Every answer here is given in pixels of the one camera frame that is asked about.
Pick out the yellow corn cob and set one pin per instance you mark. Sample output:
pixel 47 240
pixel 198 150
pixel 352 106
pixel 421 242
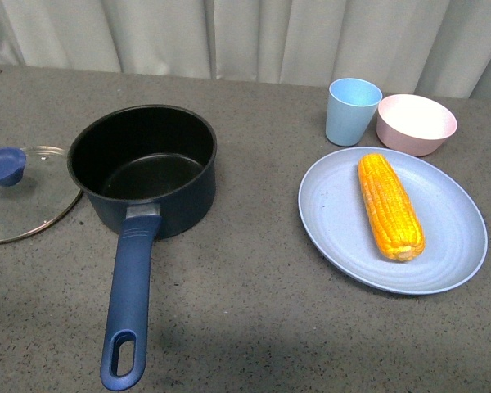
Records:
pixel 395 227

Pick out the glass lid blue knob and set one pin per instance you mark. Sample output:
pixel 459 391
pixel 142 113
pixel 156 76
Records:
pixel 43 193

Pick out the light blue plate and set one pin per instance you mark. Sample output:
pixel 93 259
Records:
pixel 333 213

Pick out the dark blue saucepan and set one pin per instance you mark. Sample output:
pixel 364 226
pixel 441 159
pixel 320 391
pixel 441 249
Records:
pixel 149 173

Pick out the light blue cup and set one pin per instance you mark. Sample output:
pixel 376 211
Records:
pixel 352 103

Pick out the pink bowl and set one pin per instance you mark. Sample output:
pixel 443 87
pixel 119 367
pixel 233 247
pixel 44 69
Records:
pixel 414 125

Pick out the white curtain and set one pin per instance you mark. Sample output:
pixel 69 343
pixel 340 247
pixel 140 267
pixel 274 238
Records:
pixel 440 48

